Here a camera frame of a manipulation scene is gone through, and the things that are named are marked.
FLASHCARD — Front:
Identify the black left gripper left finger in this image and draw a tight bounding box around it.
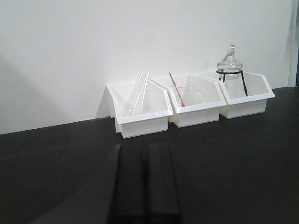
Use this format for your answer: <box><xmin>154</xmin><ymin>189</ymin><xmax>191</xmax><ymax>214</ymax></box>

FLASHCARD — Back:
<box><xmin>63</xmin><ymin>145</ymin><xmax>144</xmax><ymax>224</ymax></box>

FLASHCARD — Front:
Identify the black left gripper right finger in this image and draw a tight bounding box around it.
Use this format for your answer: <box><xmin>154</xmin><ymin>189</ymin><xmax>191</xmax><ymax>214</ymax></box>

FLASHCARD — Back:
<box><xmin>146</xmin><ymin>143</ymin><xmax>182</xmax><ymax>224</ymax></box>

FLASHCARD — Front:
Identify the small glass beaker in bin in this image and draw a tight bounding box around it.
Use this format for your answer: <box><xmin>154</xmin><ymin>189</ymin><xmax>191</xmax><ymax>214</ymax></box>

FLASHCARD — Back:
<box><xmin>172</xmin><ymin>82</ymin><xmax>190</xmax><ymax>107</ymax></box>

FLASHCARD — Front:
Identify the white left storage bin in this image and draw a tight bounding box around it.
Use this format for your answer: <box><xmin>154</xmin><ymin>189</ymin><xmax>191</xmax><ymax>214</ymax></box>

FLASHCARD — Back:
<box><xmin>96</xmin><ymin>81</ymin><xmax>173</xmax><ymax>138</ymax></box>

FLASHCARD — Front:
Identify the white storage bin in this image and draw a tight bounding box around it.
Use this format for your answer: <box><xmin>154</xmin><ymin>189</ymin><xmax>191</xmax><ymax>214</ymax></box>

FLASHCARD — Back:
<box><xmin>96</xmin><ymin>81</ymin><xmax>173</xmax><ymax>138</ymax></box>
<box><xmin>153</xmin><ymin>74</ymin><xmax>227</xmax><ymax>128</ymax></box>
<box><xmin>195</xmin><ymin>71</ymin><xmax>275</xmax><ymax>119</ymax></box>

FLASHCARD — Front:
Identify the red striped stirring rod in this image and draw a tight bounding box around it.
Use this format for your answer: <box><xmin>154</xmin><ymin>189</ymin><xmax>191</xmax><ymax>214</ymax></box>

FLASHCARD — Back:
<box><xmin>169</xmin><ymin>72</ymin><xmax>185</xmax><ymax>107</ymax></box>

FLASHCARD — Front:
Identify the white middle storage bin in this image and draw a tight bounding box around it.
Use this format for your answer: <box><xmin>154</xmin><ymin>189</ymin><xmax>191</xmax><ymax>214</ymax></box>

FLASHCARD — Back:
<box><xmin>153</xmin><ymin>74</ymin><xmax>227</xmax><ymax>128</ymax></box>

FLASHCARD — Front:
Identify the clear glass tube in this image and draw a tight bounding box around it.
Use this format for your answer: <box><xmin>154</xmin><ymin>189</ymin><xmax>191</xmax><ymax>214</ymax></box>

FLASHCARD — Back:
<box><xmin>124</xmin><ymin>72</ymin><xmax>149</xmax><ymax>117</ymax></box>

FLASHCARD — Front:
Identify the white right storage bin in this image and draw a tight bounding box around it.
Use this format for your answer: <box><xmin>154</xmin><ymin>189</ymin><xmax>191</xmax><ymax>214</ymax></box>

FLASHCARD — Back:
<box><xmin>195</xmin><ymin>71</ymin><xmax>275</xmax><ymax>119</ymax></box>

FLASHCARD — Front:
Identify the glass alcohol lamp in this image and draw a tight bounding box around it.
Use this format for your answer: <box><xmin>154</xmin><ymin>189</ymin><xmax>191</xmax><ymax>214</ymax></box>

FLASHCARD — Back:
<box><xmin>216</xmin><ymin>44</ymin><xmax>243</xmax><ymax>82</ymax></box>

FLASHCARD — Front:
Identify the black wire tripod stand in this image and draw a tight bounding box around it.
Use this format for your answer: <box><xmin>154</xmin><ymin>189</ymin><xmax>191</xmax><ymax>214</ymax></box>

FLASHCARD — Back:
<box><xmin>216</xmin><ymin>69</ymin><xmax>248</xmax><ymax>97</ymax></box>

